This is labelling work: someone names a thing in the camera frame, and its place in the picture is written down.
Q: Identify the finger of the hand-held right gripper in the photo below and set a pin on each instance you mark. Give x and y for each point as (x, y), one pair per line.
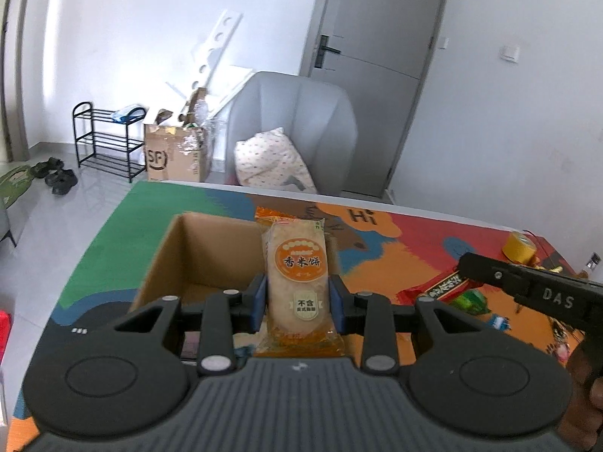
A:
(494, 273)

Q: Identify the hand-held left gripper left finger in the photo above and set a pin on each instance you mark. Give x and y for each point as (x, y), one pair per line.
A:
(259, 301)

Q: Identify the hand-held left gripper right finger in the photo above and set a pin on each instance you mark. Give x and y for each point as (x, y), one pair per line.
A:
(337, 301)

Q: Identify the orange rice cracker packet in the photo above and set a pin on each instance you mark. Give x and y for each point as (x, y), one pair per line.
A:
(297, 282)

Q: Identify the red snack packet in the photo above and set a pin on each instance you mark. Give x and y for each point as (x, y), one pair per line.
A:
(438, 287)

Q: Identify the person's right hand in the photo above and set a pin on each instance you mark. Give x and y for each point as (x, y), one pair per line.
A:
(586, 414)

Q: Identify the yellow tape roll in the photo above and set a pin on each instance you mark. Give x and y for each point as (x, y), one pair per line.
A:
(518, 247)

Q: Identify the green snack packet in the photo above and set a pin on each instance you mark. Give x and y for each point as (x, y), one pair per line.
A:
(468, 301)

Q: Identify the small blue snack packet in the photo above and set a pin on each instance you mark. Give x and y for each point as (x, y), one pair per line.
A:
(499, 322)

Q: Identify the cartoon printed table mat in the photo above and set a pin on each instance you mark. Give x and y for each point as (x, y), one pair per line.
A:
(141, 226)

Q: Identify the white dotted pillow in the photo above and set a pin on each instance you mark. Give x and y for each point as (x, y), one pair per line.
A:
(268, 160)

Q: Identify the brown printed cardboard box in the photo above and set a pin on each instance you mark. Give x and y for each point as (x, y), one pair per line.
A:
(165, 155)

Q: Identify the clear plastic wrap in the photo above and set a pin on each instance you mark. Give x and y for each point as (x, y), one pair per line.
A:
(200, 125)

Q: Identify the grey door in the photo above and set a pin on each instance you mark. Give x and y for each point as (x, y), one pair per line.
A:
(367, 117)

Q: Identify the grey armchair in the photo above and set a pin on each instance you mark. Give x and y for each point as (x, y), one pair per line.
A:
(292, 103)

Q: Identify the black shoe rack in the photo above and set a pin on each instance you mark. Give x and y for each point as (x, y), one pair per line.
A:
(108, 146)

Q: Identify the blue slipper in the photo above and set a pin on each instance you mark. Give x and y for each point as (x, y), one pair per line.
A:
(127, 113)

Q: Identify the dark sandal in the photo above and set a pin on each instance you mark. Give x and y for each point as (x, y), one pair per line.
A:
(47, 167)
(61, 182)

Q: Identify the red bag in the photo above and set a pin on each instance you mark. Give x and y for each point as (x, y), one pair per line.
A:
(3, 334)

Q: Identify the white foam board with holes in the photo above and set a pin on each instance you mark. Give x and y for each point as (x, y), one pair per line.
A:
(216, 47)

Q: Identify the white light switch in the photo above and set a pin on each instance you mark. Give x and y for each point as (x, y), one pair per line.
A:
(509, 52)

